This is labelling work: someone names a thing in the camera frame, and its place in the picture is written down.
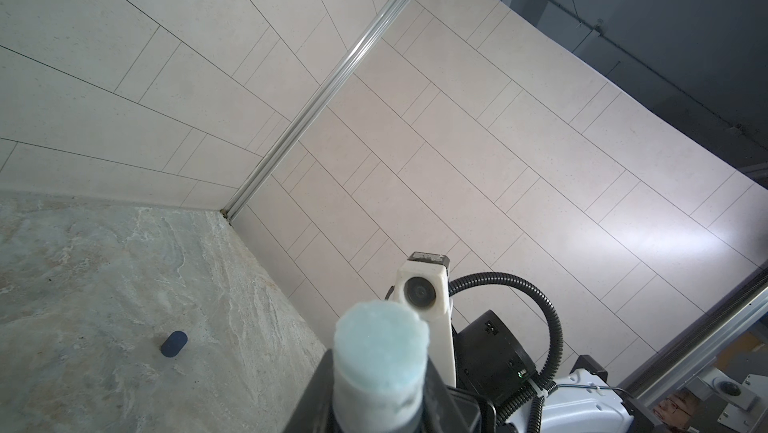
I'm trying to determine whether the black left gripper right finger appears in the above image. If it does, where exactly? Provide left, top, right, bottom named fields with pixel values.
left=419, top=360, right=474, bottom=432

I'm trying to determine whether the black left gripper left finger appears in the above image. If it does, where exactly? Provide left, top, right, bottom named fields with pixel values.
left=284, top=350, right=335, bottom=433

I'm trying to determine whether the white glue stick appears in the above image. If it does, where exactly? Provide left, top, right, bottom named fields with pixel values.
left=332, top=300, right=429, bottom=432

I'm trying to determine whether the dark blue glue cap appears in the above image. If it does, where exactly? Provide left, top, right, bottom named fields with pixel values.
left=160, top=330, right=188, bottom=358

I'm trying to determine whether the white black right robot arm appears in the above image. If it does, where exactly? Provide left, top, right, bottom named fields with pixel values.
left=448, top=272, right=564, bottom=432

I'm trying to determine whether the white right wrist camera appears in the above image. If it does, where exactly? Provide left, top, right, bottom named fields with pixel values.
left=385, top=251, right=457, bottom=387

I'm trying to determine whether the right aluminium corner post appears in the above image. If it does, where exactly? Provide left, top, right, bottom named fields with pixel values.
left=221, top=0, right=412, bottom=222

